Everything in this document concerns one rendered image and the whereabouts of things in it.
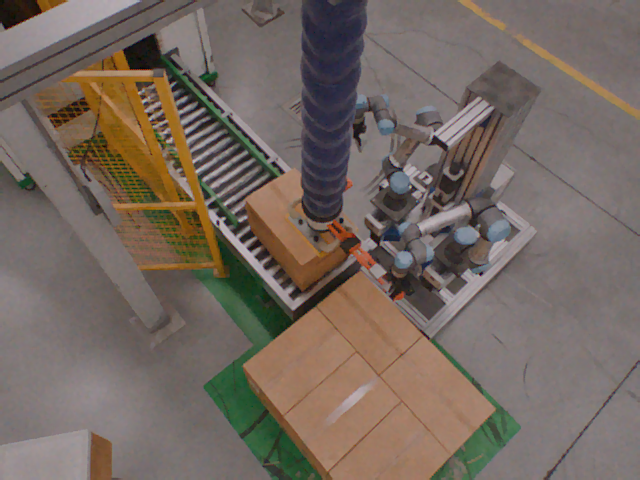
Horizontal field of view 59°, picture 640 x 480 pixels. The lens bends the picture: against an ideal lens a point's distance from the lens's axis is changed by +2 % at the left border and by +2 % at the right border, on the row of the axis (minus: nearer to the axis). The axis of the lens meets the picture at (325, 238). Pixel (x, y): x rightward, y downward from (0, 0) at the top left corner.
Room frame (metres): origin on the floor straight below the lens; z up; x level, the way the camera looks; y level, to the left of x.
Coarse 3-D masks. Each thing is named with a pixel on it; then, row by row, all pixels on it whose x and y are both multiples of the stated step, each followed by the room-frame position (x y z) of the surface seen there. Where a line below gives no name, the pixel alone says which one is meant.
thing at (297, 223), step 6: (288, 216) 1.62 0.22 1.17; (300, 216) 1.63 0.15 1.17; (288, 222) 1.59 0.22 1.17; (294, 222) 1.58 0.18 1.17; (300, 222) 1.57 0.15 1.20; (294, 228) 1.55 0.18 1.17; (300, 228) 1.55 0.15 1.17; (300, 234) 1.51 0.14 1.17; (318, 234) 1.52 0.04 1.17; (306, 240) 1.48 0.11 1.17; (312, 240) 1.48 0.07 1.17; (318, 240) 1.48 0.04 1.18; (324, 240) 1.48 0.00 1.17; (312, 246) 1.44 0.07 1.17; (318, 246) 1.44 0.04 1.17; (318, 252) 1.40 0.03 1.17; (324, 252) 1.41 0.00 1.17
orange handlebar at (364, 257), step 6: (348, 180) 1.82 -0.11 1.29; (348, 186) 1.78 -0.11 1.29; (336, 222) 1.54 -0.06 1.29; (330, 228) 1.50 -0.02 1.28; (342, 228) 1.50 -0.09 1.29; (336, 234) 1.46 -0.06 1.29; (360, 246) 1.40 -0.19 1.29; (354, 252) 1.36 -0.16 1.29; (366, 252) 1.36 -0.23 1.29; (360, 258) 1.32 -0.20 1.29; (366, 258) 1.33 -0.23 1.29; (366, 264) 1.29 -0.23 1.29; (372, 264) 1.30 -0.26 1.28; (384, 276) 1.23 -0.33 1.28; (384, 282) 1.20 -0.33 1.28; (402, 294) 1.14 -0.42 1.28
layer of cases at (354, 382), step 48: (288, 336) 1.11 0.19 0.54; (336, 336) 1.13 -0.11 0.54; (384, 336) 1.15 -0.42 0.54; (288, 384) 0.81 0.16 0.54; (336, 384) 0.83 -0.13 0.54; (384, 384) 0.85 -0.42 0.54; (432, 384) 0.87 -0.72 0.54; (336, 432) 0.55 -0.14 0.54; (384, 432) 0.57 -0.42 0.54; (432, 432) 0.59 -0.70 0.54
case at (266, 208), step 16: (288, 176) 2.05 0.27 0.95; (256, 192) 1.91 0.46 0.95; (272, 192) 1.92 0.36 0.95; (288, 192) 1.93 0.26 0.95; (256, 208) 1.79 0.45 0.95; (272, 208) 1.80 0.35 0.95; (256, 224) 1.78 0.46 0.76; (272, 224) 1.69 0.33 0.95; (288, 224) 1.69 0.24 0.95; (272, 240) 1.65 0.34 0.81; (288, 240) 1.58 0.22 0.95; (288, 256) 1.52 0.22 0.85; (304, 256) 1.48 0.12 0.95; (336, 256) 1.61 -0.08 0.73; (288, 272) 1.53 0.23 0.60; (304, 272) 1.43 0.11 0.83; (320, 272) 1.52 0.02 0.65; (304, 288) 1.43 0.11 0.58
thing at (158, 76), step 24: (96, 72) 1.74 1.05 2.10; (120, 72) 1.75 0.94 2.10; (144, 72) 1.76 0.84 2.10; (120, 96) 1.75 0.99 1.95; (168, 96) 1.74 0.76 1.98; (168, 120) 1.74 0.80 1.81; (72, 144) 1.71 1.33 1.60; (192, 168) 1.75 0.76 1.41; (168, 192) 1.75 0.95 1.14; (192, 192) 1.74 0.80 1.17; (120, 240) 1.70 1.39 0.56; (192, 240) 1.76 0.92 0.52; (168, 264) 1.73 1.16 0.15; (192, 264) 1.75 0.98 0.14; (216, 264) 1.74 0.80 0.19
